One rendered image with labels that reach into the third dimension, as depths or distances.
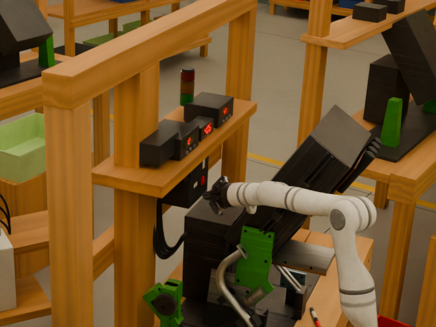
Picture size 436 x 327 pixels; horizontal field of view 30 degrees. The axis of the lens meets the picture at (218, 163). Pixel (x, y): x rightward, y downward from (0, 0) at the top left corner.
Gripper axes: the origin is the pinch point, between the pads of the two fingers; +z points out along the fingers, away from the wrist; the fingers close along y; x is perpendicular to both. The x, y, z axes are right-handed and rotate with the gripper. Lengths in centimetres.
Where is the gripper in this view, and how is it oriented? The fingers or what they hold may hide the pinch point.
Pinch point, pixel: (208, 195)
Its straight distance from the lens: 256.2
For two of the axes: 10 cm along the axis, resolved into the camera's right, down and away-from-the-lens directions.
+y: -1.7, 9.7, -2.0
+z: -6.2, 0.5, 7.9
